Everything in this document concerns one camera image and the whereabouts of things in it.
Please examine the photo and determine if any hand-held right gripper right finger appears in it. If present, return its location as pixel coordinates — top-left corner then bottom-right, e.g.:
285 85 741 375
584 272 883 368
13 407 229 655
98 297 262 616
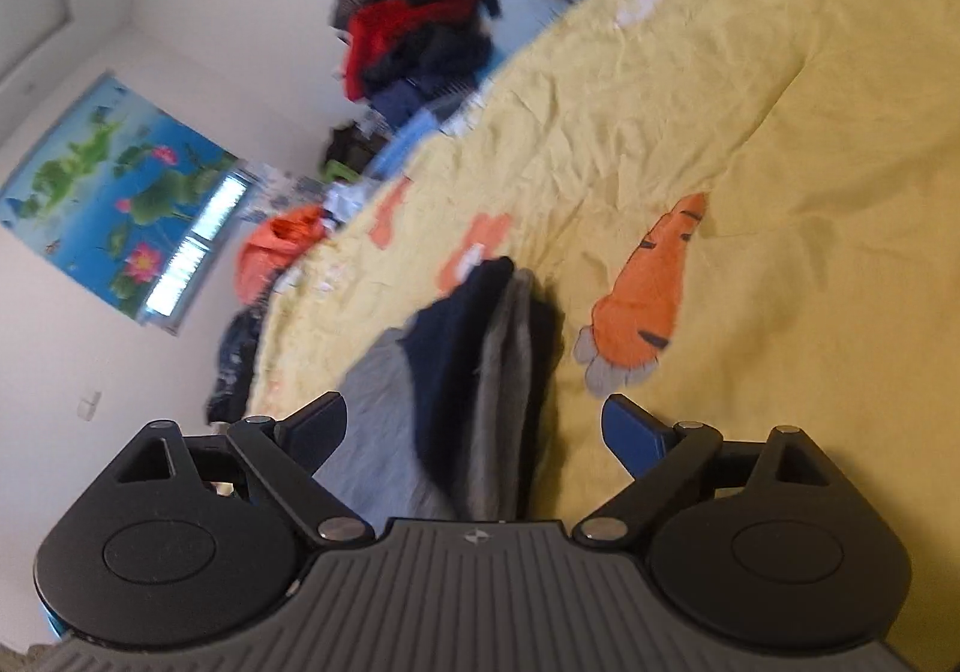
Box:
571 393 845 547

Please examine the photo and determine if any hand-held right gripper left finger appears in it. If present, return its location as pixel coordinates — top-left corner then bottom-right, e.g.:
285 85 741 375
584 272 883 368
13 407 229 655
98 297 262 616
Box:
116 391 376 547

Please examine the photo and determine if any navy sweater with blue panel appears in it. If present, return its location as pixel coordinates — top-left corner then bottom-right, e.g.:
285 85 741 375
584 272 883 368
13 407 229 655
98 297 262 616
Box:
396 256 568 524

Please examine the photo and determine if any pile of dark clothes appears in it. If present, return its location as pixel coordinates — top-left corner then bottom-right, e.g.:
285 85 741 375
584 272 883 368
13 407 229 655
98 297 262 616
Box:
328 0 526 118

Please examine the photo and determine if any black garment at bedside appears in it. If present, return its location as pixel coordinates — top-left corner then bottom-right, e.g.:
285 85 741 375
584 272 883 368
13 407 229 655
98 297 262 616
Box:
206 306 267 424

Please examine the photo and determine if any orange cloth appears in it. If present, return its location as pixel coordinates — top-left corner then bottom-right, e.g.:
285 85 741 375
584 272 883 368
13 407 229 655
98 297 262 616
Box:
234 207 331 304

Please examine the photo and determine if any window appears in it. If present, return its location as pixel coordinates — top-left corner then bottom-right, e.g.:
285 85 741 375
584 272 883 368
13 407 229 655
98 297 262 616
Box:
139 166 256 337

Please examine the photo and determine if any dark bag with green trim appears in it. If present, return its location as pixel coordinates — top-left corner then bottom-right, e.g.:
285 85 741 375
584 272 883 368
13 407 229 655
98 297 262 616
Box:
321 121 387 182

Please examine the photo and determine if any light blue cloth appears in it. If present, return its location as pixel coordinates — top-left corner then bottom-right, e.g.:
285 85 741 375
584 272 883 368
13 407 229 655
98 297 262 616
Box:
367 106 451 182

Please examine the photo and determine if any yellow carrot print bed sheet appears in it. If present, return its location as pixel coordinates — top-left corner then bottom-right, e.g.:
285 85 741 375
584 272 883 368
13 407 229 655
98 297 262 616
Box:
247 0 960 672

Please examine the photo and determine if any lotus flower curtain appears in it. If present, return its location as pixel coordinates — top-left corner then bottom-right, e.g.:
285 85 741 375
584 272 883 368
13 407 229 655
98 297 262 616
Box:
0 70 239 324

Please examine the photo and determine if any red garment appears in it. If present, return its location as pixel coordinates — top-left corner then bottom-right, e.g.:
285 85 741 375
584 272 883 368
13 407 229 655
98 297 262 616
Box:
342 0 481 103

